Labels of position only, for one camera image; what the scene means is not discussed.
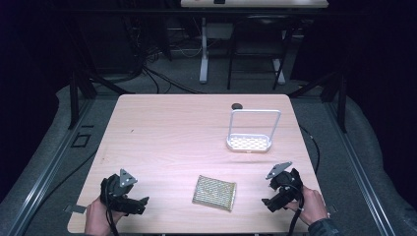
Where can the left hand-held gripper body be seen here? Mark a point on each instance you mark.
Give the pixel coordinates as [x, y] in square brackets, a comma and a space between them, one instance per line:
[115, 189]

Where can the grey table bracket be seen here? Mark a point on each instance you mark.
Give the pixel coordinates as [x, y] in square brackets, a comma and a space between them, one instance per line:
[76, 208]

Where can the black metal stand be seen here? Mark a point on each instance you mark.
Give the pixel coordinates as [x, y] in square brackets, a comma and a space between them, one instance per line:
[341, 101]
[74, 98]

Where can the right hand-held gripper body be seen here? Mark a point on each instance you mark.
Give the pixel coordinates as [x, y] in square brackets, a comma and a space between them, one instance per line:
[287, 184]

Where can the yellow-green scouring sponge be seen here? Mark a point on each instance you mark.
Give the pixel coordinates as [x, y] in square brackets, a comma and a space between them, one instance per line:
[214, 193]

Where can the person's right hand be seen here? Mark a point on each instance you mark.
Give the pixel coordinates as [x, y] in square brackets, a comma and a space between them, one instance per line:
[311, 205]

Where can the white desk with metal legs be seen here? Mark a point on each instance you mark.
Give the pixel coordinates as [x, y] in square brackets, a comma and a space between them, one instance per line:
[204, 59]

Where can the dark round table grommet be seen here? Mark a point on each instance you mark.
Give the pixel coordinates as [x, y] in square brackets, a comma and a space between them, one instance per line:
[236, 106]

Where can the black chair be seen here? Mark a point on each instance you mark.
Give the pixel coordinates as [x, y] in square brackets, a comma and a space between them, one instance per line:
[259, 19]

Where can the aluminium floor rail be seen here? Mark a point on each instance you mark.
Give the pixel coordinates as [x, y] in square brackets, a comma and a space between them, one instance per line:
[49, 170]
[360, 170]

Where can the person's left hand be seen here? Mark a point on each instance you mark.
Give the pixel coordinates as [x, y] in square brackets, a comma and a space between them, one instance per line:
[96, 218]

